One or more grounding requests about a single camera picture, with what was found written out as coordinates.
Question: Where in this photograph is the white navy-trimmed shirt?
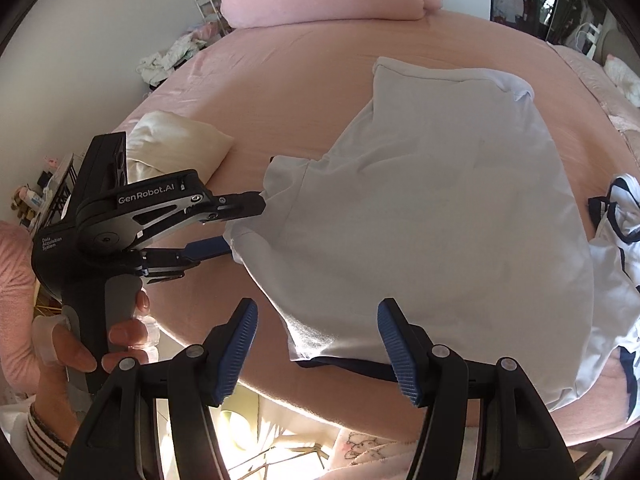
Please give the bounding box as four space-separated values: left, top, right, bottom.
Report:
570 172 640 416

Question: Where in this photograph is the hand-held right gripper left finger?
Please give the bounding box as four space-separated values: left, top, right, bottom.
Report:
62 297 259 480

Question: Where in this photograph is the light grey navy-trimmed shirt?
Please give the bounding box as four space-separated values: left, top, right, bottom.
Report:
222 56 596 413

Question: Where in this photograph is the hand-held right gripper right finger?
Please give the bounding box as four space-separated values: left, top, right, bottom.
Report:
376 297 576 480

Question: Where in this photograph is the person's left hand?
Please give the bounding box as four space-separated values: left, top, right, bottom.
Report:
31 287 160 411

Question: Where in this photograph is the small white crumpled cloth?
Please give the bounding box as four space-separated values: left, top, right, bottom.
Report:
602 55 640 106

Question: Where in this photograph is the cream folded cloth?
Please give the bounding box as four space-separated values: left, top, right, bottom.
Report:
125 110 236 186

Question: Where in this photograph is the pink round bed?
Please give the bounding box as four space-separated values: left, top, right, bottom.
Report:
112 7 640 448

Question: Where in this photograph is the black wire shelf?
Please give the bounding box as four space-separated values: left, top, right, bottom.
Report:
30 152 86 231

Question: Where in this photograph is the person's left forearm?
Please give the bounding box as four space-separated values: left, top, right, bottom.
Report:
0 385 76 480

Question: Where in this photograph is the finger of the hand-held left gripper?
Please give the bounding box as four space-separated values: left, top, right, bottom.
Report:
132 191 267 247
137 238 234 282

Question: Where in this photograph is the pile of light clothes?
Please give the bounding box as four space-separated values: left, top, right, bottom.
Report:
135 35 211 86

